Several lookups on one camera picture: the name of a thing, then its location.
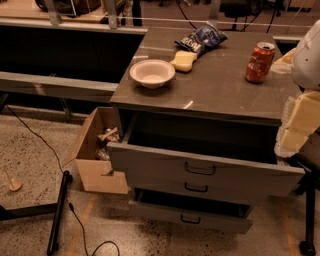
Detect grey drawer cabinet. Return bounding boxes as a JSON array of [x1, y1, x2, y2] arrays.
[[109, 27, 303, 204]]

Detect black table leg base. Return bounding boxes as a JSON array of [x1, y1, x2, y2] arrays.
[[0, 170, 73, 256]]

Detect open drawer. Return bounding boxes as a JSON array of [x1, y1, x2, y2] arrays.
[[129, 188, 252, 234], [108, 112, 304, 204]]

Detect black chair base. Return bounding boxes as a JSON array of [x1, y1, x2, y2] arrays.
[[287, 131, 320, 256]]

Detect yellow sponge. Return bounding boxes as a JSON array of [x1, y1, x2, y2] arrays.
[[170, 50, 197, 73]]

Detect open top drawer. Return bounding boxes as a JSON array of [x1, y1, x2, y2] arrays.
[[108, 112, 304, 204]]

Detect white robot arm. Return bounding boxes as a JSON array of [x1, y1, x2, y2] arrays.
[[275, 20, 320, 157]]

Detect red coke can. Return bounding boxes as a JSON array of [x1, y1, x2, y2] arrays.
[[245, 42, 275, 83]]

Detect grey metal rail beam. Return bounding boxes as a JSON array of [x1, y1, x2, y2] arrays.
[[0, 72, 118, 103]]

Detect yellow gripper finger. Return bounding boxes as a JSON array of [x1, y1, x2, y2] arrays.
[[288, 91, 320, 136], [280, 129, 308, 153]]

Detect blue chip bag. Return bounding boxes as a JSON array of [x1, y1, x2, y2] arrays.
[[175, 22, 228, 57]]

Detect open bottom drawer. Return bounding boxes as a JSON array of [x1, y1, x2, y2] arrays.
[[129, 188, 252, 234]]

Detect black floor cable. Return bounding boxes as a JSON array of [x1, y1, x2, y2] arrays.
[[5, 105, 121, 256]]

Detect white paper bowl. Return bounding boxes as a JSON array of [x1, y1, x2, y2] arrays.
[[129, 59, 175, 89]]

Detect cardboard box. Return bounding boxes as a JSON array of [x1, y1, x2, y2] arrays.
[[63, 107, 128, 194]]

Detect small wooden floor stand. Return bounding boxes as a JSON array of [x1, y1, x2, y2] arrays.
[[5, 171, 22, 192]]

